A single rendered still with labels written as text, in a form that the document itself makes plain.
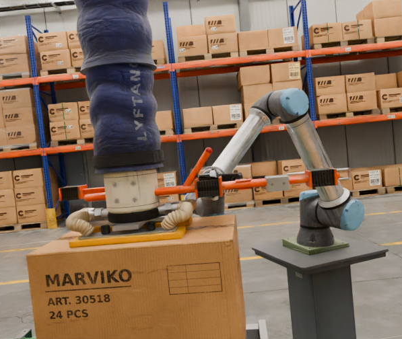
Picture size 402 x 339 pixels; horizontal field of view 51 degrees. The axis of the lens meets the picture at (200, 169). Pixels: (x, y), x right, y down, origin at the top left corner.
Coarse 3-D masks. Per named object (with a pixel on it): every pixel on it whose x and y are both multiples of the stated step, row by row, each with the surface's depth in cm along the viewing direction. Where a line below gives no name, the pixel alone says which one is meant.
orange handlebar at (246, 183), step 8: (296, 176) 130; (304, 176) 129; (224, 184) 131; (232, 184) 131; (240, 184) 130; (248, 184) 130; (256, 184) 130; (264, 184) 130; (88, 192) 163; (96, 192) 163; (104, 192) 139; (160, 192) 133; (168, 192) 132; (176, 192) 132; (184, 192) 132; (88, 200) 135; (96, 200) 135
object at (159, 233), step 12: (108, 228) 127; (156, 228) 129; (180, 228) 128; (72, 240) 125; (84, 240) 124; (96, 240) 123; (108, 240) 123; (120, 240) 123; (132, 240) 123; (144, 240) 122; (156, 240) 122
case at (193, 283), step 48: (192, 240) 118; (48, 288) 121; (96, 288) 120; (144, 288) 118; (192, 288) 117; (240, 288) 136; (48, 336) 122; (96, 336) 121; (144, 336) 119; (192, 336) 118; (240, 336) 116
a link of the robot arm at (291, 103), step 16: (272, 96) 183; (288, 96) 174; (304, 96) 177; (272, 112) 185; (288, 112) 176; (304, 112) 177; (288, 128) 183; (304, 128) 180; (304, 144) 183; (320, 144) 185; (304, 160) 188; (320, 160) 186; (320, 192) 194; (336, 192) 192; (320, 208) 204; (336, 208) 192; (352, 208) 192; (336, 224) 196; (352, 224) 193
